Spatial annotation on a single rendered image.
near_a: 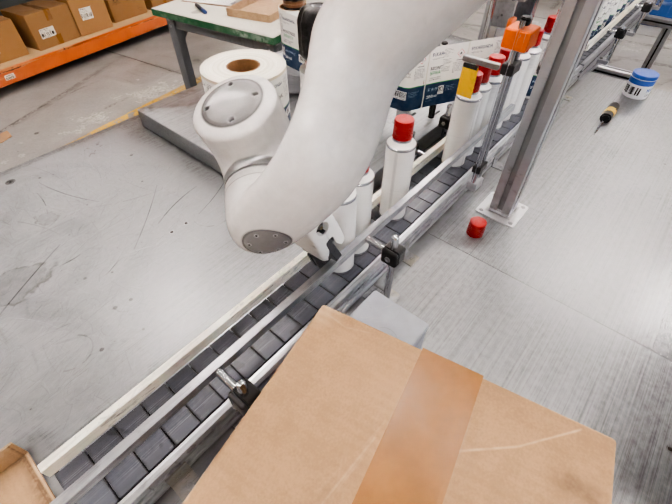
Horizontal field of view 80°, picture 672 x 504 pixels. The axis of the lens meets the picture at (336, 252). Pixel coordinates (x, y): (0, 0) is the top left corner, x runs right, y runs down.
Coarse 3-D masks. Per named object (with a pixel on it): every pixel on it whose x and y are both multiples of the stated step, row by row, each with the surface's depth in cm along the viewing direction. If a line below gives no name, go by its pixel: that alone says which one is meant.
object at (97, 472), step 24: (408, 192) 72; (384, 216) 67; (360, 240) 63; (336, 264) 60; (312, 288) 58; (216, 360) 49; (192, 384) 47; (168, 408) 45; (144, 432) 43; (120, 456) 42; (96, 480) 41
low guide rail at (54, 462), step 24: (288, 264) 66; (264, 288) 63; (240, 312) 60; (216, 336) 59; (168, 360) 54; (144, 384) 52; (120, 408) 50; (96, 432) 49; (48, 456) 46; (72, 456) 48
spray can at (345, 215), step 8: (352, 192) 58; (352, 200) 58; (344, 208) 58; (352, 208) 59; (336, 216) 59; (344, 216) 59; (352, 216) 60; (344, 224) 61; (352, 224) 62; (344, 232) 62; (352, 232) 63; (344, 240) 63; (352, 240) 65; (352, 256) 68; (344, 264) 67; (352, 264) 69; (336, 272) 69; (344, 272) 69
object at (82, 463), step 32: (512, 128) 105; (288, 288) 68; (320, 288) 67; (256, 320) 63; (288, 320) 63; (256, 352) 60; (224, 384) 56; (128, 416) 53; (192, 416) 53; (96, 448) 50; (160, 448) 50; (64, 480) 48; (128, 480) 48
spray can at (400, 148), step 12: (396, 120) 65; (408, 120) 65; (396, 132) 66; (408, 132) 65; (396, 144) 67; (408, 144) 67; (396, 156) 68; (408, 156) 68; (384, 168) 72; (396, 168) 69; (408, 168) 70; (384, 180) 73; (396, 180) 71; (408, 180) 72; (384, 192) 75; (396, 192) 73; (384, 204) 76; (396, 216) 77
